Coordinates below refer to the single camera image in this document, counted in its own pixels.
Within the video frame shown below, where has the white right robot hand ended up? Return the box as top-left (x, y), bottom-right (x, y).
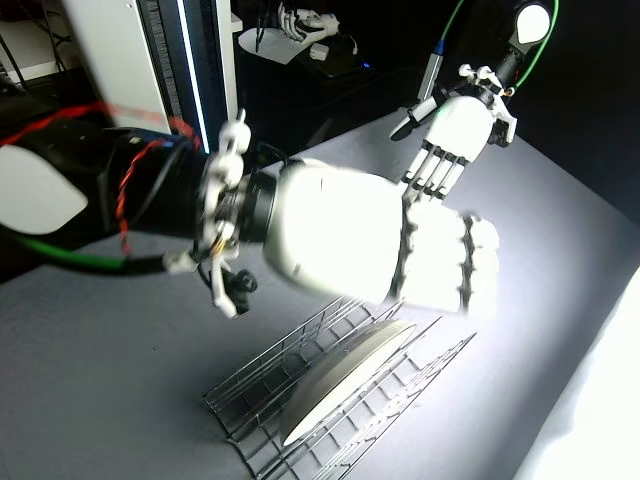
top-left (262, 158), bottom-right (501, 317)

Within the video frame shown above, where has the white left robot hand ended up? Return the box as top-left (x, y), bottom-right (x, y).
top-left (389, 92), bottom-right (496, 201)

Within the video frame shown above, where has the white plate with black rim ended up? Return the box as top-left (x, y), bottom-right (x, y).
top-left (277, 319), bottom-right (419, 448)

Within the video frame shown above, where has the black device with blue light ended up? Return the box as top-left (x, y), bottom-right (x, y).
top-left (319, 42), bottom-right (376, 79)

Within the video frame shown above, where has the spare white robot hand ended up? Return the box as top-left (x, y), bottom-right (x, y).
top-left (277, 0), bottom-right (341, 46)

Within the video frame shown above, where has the white paper sheet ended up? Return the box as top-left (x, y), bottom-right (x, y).
top-left (237, 24), bottom-right (321, 66)

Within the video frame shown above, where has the white robot column blue strip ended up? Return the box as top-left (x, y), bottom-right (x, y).
top-left (62, 0), bottom-right (239, 151)

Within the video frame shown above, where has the silver wire dish rack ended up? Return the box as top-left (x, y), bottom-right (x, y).
top-left (202, 297), bottom-right (479, 480)

